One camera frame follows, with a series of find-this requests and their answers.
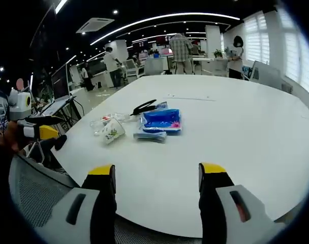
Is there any person's left hand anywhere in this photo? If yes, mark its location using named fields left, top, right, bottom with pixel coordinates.
left=3, top=121, right=27, bottom=153

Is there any ceiling air vent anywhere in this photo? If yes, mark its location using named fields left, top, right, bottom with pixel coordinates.
left=75, top=17, right=115, bottom=35

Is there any light blue wipes packet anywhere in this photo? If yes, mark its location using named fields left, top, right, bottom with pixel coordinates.
left=133, top=101, right=169, bottom=144

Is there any grey laptop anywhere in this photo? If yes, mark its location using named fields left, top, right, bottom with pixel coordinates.
left=39, top=95, right=77, bottom=118

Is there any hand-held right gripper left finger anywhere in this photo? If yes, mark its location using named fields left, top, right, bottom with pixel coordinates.
left=49, top=164, right=117, bottom=244

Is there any blue tissue pack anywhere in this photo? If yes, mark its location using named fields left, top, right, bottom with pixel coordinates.
left=140, top=108, right=182, bottom=135

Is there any white paper cup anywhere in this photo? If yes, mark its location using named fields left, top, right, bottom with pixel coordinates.
left=103, top=117, right=126, bottom=145

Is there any white table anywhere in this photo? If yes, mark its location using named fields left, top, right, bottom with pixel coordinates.
left=50, top=74, right=309, bottom=238

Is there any clear plastic bottle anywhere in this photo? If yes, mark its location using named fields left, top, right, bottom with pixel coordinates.
left=89, top=112, right=135, bottom=136

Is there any dark monitor screen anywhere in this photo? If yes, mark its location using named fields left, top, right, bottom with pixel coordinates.
left=50, top=63, right=70, bottom=100

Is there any grey mesh office chair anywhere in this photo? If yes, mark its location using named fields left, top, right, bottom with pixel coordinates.
left=8, top=154, right=82, bottom=229

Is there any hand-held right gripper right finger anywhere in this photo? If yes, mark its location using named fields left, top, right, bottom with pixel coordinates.
left=198, top=162, right=285, bottom=244

